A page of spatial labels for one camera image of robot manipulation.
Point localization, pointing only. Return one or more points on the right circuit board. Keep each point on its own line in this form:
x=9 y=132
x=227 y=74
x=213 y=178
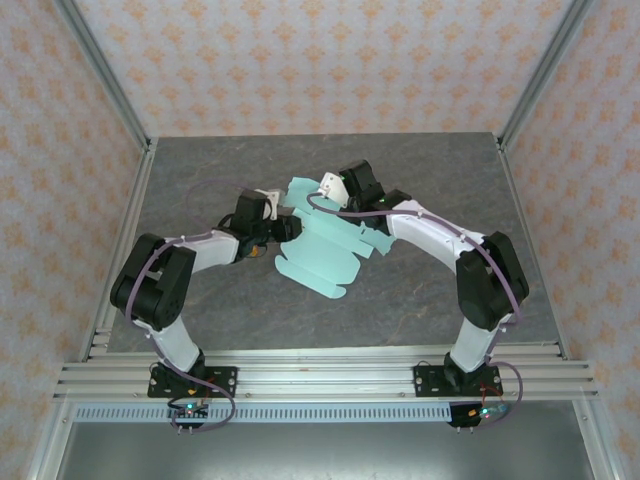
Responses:
x=482 y=414

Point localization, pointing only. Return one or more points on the aluminium rail beam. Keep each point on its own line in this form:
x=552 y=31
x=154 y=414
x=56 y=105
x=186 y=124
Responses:
x=325 y=380

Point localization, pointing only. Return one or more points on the teal paper box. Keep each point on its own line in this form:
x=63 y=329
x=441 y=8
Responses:
x=320 y=250

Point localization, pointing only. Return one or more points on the grey metal shelf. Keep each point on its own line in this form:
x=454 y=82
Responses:
x=325 y=455

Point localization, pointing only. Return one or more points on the circuit board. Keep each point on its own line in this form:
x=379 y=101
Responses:
x=190 y=412
x=482 y=414

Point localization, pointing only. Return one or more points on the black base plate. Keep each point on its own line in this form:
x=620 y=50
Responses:
x=225 y=380
x=425 y=382

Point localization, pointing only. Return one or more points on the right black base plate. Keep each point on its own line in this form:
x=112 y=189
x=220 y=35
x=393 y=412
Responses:
x=425 y=382

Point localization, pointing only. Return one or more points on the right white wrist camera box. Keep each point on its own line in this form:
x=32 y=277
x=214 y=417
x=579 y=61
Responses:
x=334 y=186

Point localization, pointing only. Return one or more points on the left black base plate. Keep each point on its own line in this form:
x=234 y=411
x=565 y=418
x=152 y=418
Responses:
x=225 y=380

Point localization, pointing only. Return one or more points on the aluminium table side rail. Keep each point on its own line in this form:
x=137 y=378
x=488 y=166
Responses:
x=141 y=175
x=518 y=200

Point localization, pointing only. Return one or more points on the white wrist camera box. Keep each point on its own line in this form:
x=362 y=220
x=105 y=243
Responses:
x=334 y=186
x=274 y=202

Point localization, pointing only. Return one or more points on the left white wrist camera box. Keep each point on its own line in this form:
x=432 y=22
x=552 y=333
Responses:
x=274 y=202

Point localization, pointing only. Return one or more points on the left circuit board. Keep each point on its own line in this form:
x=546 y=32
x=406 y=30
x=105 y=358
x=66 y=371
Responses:
x=190 y=412

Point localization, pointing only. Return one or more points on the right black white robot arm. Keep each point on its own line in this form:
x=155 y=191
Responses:
x=490 y=285

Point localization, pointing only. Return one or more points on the short aluminium frame post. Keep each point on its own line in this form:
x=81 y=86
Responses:
x=597 y=445
x=51 y=445

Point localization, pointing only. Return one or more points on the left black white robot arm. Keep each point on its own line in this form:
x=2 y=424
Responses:
x=150 y=290

